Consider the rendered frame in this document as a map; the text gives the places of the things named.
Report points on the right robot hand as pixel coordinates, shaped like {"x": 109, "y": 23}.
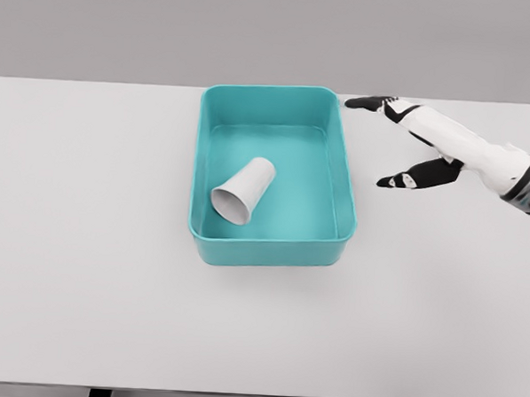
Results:
{"x": 437, "y": 132}

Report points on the white paper cup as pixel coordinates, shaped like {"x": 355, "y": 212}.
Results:
{"x": 244, "y": 191}

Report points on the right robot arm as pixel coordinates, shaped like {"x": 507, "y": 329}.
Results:
{"x": 521, "y": 178}

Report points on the teal plastic basket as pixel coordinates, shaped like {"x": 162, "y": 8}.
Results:
{"x": 273, "y": 172}

